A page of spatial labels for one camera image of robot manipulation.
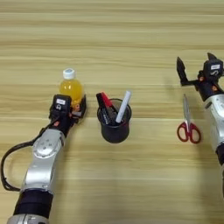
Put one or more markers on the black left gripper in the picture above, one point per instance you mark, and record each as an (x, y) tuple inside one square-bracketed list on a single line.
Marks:
[(62, 124)]

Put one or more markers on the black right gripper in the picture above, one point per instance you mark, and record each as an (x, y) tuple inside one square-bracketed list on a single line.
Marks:
[(211, 86)]

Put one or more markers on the orange juice bottle white cap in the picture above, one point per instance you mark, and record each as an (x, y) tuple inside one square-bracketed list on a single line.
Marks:
[(71, 87)]

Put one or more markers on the black pen holder cup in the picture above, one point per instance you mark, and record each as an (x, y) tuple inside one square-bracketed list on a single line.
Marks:
[(115, 132)]

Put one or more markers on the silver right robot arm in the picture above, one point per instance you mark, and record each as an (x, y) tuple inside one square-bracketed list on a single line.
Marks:
[(217, 116)]

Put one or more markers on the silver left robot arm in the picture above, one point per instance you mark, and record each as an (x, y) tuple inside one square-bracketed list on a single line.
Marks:
[(43, 163)]

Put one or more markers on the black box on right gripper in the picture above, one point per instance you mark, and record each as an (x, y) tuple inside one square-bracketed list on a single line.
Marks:
[(213, 68)]

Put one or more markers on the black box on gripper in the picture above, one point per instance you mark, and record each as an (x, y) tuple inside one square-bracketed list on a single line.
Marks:
[(213, 68), (61, 105)]

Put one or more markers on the black marker pen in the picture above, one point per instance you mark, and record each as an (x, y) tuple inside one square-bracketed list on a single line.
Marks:
[(103, 112)]

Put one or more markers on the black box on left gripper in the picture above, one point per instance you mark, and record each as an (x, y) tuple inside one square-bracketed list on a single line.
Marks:
[(61, 105)]

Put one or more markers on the red marker pen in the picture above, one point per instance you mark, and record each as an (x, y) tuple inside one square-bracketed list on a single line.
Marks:
[(106, 100)]

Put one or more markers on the white marker pen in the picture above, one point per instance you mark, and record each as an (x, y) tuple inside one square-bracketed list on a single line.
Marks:
[(123, 106)]

